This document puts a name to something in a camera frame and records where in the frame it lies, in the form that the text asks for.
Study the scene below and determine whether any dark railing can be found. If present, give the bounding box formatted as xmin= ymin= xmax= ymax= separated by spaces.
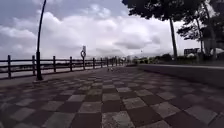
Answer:
xmin=0 ymin=54 xmax=125 ymax=80

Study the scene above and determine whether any group of dark trees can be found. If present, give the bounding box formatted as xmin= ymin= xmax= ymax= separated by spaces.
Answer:
xmin=176 ymin=0 xmax=224 ymax=64

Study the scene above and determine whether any post with ring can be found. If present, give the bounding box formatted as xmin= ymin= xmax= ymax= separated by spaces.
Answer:
xmin=79 ymin=45 xmax=88 ymax=71

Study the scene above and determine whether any dark distant building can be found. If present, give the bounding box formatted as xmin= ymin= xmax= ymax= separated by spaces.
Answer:
xmin=183 ymin=47 xmax=201 ymax=57

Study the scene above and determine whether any low concrete wall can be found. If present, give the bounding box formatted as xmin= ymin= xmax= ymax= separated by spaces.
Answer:
xmin=137 ymin=63 xmax=224 ymax=89

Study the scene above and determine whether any tall thin-trunked tree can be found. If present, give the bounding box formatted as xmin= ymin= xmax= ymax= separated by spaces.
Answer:
xmin=121 ymin=0 xmax=201 ymax=63

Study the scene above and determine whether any checkered paved path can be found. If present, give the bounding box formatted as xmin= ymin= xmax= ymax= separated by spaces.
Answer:
xmin=0 ymin=66 xmax=224 ymax=128

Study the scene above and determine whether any curved dark lamp pole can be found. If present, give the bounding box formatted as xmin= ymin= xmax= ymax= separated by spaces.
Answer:
xmin=34 ymin=0 xmax=48 ymax=82

